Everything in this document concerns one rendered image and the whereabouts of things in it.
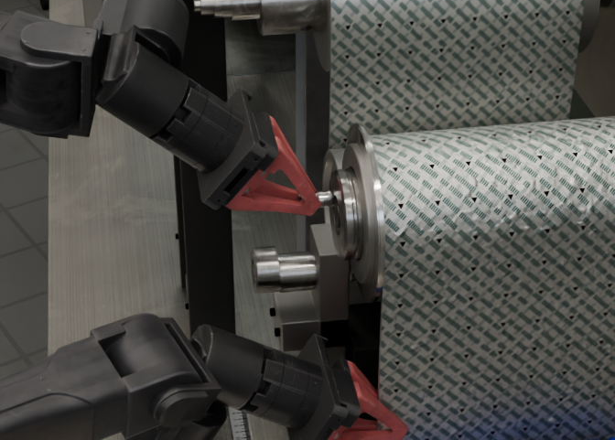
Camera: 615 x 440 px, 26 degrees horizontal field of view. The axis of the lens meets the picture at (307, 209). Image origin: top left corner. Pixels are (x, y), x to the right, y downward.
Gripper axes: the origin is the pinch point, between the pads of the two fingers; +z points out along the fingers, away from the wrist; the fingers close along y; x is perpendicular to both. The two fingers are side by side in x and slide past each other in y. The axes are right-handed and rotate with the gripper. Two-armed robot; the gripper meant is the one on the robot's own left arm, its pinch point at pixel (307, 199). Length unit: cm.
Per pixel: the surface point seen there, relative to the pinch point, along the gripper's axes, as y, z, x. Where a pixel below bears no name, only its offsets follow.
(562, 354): 8.1, 23.6, 4.1
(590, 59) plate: -34, 31, 20
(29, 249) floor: -190, 51, -121
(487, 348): 8.2, 17.6, 0.8
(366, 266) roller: 7.5, 4.1, 0.8
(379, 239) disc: 9.0, 2.2, 3.9
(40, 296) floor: -169, 53, -119
